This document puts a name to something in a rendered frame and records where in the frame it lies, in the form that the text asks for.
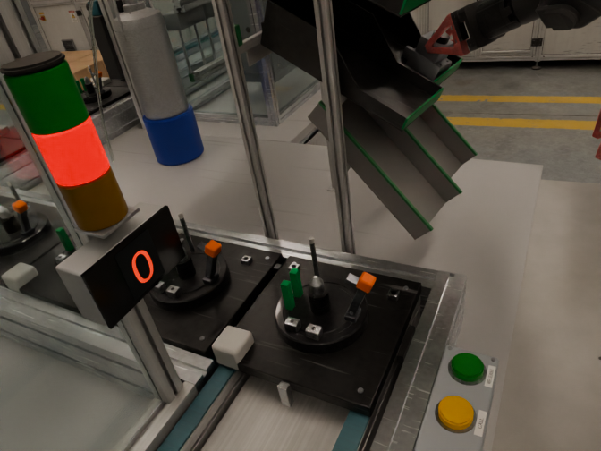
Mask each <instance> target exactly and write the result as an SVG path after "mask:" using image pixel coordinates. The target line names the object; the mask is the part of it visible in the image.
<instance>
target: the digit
mask: <svg viewBox="0 0 601 451"><path fill-rule="evenodd" d="M114 257H115V259H116V261H117V263H118V266H119V268H120V270H121V271H122V273H123V276H124V278H125V281H126V283H127V285H128V286H129V288H130V290H131V294H132V296H133V298H134V300H135V301H136V300H137V299H138V298H139V297H140V296H141V295H142V294H143V293H144V292H145V291H146V290H148V289H149V288H150V287H151V286H152V285H153V284H154V283H155V282H156V281H157V280H158V279H159V278H160V277H161V276H162V275H163V274H164V273H165V270H164V268H163V265H162V263H161V260H160V258H159V256H158V254H157V250H156V247H155V245H154V243H153V241H152V238H151V236H150V233H149V231H148V229H146V230H145V231H144V232H143V233H142V234H140V235H139V236H138V237H137V238H135V239H134V240H133V241H132V242H131V243H129V244H128V245H127V246H126V247H125V248H123V249H122V250H121V251H120V252H119V253H117V254H116V255H115V256H114Z"/></svg>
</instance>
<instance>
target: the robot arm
mask: <svg viewBox="0 0 601 451"><path fill-rule="evenodd" d="M600 16H601V0H479V1H477V2H475V3H472V4H468V5H466V6H464V7H462V8H461V9H459V10H456V11H454V12H452V13H449V14H448V15H447V16H446V17H445V19H444V21H443V22H442V23H441V25H440V26H439V28H438V29H437V30H436V32H435V33H434V35H433V36H432V37H431V38H430V40H429V41H428V42H427V44H426V45H425V48H426V50H427V53H429V54H445V55H458V56H464V55H466V54H468V53H469V52H470V51H474V50H477V49H479V48H481V47H484V46H486V45H488V44H490V43H492V42H494V41H496V40H497V39H498V38H500V37H502V36H504V35H505V33H506V32H508V31H511V30H514V29H517V28H519V27H520V26H521V25H524V24H527V23H530V22H532V21H535V20H537V19H539V18H540V20H541V21H542V22H543V23H544V25H545V26H546V28H552V29H553V30H571V29H580V28H583V27H585V26H587V25H588V24H590V23H591V22H593V21H594V20H596V19H597V18H599V17H600ZM464 22H465V24H466V27H467V30H468V32H469V35H470V38H469V35H468V33H467V31H466V28H465V25H464ZM448 27H449V29H448ZM447 29H448V30H447ZM444 32H446V33H447V34H449V36H451V35H453V39H450V40H451V41H452V42H453V43H454V44H453V47H434V44H435V42H436V41H437V40H438V39H439V38H440V37H441V35H442V34H443V33H444Z"/></svg>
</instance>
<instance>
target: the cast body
mask: <svg viewBox="0 0 601 451"><path fill-rule="evenodd" d="M435 32H436V30H432V31H430V32H429V33H426V34H424V35H422V36H421V37H420V39H419V43H418V44H417V47H416V48H412V47H410V46H407V47H406V48H405V49H404V51H403V54H402V57H404V58H405V59H407V62H406V64H407V65H408V66H409V67H410V68H412V69H413V70H415V71H416V72H418V73H420V74H421V75H423V76H424V77H426V78H428V79H430V80H431V81H434V80H435V79H436V78H437V77H439V76H440V75H441V74H442V73H444V72H445V71H446V70H448V69H449V68H450V66H451V64H452V61H451V60H449V59H447V58H446V57H447V56H448V55H445V54H429V53H427V50H426V48H425V45H426V44H427V42H428V41H429V40H430V38H431V37H432V36H433V35H434V33H435ZM453 44H454V43H453V42H452V41H451V40H450V36H449V34H447V33H446V32H444V33H443V34H442V35H441V37H440V38H439V39H438V40H437V41H436V42H435V44H434V47H453Z"/></svg>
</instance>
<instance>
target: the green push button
mask: <svg viewBox="0 0 601 451"><path fill-rule="evenodd" d="M451 369H452V372H453V375H454V376H455V377H456V378H458V379H460V380H462V381H466V382H474V381H477V380H479V379H481V377H482V376H483V373H484V364H483V362H482V361H481V360H480V359H479V358H478V357H477V356H476V355H474V354H472V353H459V354H457V355H455V356H454V357H453V359H452V364H451Z"/></svg>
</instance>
